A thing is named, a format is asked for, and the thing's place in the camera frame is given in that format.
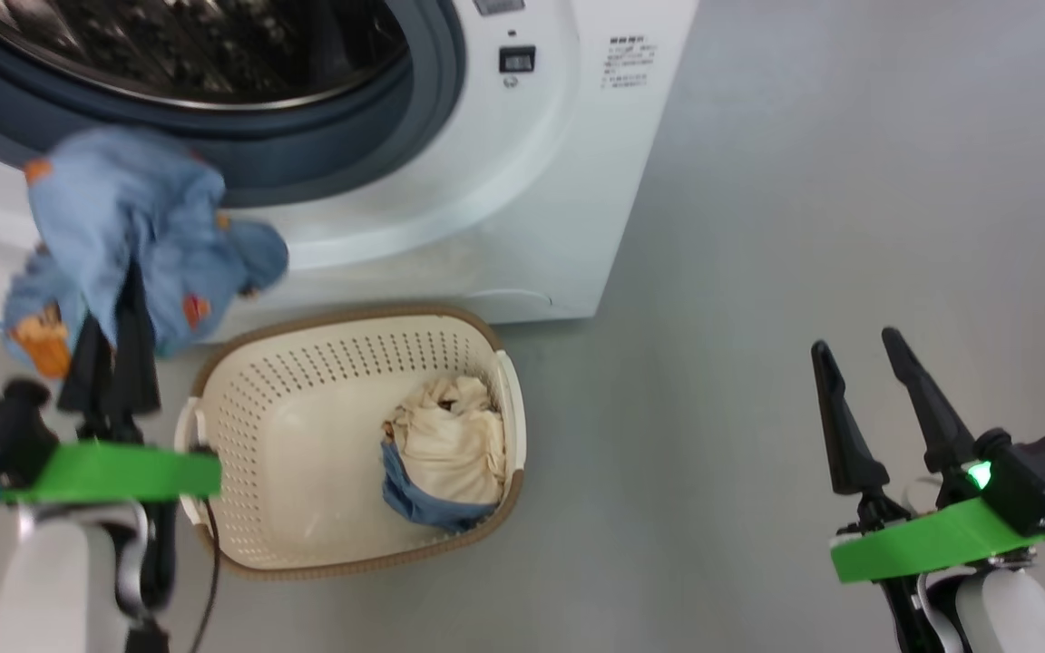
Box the plain blue cloth garment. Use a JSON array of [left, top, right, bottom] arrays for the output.
[[380, 441, 502, 534]]

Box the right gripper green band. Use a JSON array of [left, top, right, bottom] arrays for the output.
[[809, 326, 1045, 587]]

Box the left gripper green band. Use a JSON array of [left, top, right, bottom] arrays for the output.
[[0, 258, 223, 506]]

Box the cream cloth garment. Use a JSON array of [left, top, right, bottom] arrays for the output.
[[383, 374, 508, 507]]

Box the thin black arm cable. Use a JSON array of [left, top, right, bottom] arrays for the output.
[[187, 496, 221, 653]]

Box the white front-load washing machine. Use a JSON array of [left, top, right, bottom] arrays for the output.
[[0, 0, 701, 346]]

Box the blue bear-print garment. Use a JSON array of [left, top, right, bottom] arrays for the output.
[[0, 125, 291, 383]]

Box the cream perforated laundry basket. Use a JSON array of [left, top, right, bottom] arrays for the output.
[[172, 304, 529, 582]]

